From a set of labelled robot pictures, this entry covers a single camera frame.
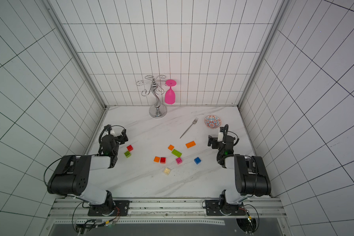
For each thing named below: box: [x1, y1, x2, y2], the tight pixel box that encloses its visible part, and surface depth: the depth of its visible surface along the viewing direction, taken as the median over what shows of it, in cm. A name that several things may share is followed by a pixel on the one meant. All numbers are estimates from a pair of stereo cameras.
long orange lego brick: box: [185, 140, 197, 149], surface depth 99 cm
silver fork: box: [179, 117, 199, 139], surface depth 108 cm
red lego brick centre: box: [160, 157, 167, 164], surface depth 89 cm
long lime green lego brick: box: [171, 148, 183, 158], surface depth 94 cm
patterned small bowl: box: [204, 114, 222, 129], surface depth 109 cm
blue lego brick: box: [193, 156, 202, 165], surface depth 91 cm
